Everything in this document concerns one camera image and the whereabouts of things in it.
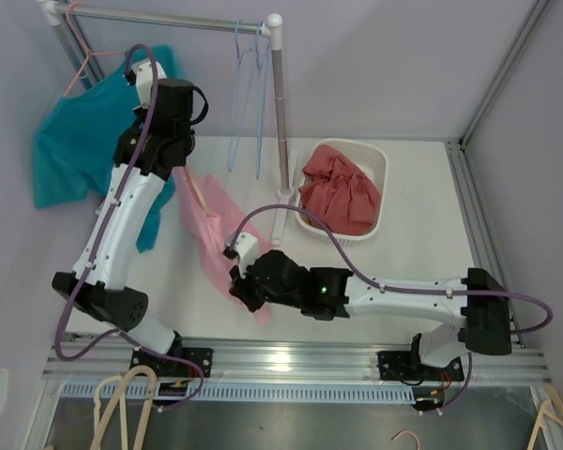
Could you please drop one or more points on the white slotted cable duct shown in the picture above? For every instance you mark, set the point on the white slotted cable duct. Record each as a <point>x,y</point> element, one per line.
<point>255,392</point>

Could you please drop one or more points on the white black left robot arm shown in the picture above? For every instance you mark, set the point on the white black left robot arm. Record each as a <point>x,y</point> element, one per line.
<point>159,140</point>

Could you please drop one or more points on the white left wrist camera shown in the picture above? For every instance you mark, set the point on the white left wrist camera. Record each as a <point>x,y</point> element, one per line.
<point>144,75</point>

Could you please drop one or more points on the beige wooden hanger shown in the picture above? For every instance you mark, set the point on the beige wooden hanger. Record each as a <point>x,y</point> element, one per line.
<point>196,186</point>

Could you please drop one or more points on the aluminium frame post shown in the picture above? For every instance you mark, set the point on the aluminium frame post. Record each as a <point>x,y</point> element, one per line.
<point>514,53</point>

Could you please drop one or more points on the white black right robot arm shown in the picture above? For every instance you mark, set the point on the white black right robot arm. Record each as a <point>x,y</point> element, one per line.
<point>472,313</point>

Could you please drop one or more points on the beige hanger bottom right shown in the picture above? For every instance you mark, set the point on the beige hanger bottom right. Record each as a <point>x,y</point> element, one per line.
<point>547,431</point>

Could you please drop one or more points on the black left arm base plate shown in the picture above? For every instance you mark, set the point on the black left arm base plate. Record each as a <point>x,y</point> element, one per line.
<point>200,357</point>

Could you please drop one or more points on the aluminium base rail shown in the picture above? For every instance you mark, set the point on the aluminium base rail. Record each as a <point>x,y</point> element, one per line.
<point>253,361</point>

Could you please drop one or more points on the coral red t shirt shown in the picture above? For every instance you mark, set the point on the coral red t shirt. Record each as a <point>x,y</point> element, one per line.
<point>339,192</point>

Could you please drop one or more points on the teal t shirt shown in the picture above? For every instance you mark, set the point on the teal t shirt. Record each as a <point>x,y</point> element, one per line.
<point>75,145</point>

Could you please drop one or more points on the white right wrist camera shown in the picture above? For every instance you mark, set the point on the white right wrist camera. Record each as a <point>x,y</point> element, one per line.
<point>243,249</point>

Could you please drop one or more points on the pink wire hanger on rack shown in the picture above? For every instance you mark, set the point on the pink wire hanger on rack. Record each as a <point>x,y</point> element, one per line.
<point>89,72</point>

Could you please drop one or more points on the beige hangers bottom left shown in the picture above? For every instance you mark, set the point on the beige hangers bottom left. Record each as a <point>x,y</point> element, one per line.
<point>119,400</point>

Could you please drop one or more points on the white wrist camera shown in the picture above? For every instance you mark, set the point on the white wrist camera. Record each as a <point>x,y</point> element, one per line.
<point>144,75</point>
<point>243,249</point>

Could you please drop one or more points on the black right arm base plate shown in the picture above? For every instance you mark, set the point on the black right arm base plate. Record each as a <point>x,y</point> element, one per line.
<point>400,366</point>

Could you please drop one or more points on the metal clothes rack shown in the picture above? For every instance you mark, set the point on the metal clothes rack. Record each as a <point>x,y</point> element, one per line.
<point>271,29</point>

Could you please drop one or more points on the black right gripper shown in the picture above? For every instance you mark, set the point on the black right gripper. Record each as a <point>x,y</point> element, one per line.
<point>242,289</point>

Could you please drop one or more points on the light pink t shirt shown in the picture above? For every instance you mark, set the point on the light pink t shirt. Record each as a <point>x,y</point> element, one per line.
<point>210,233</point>

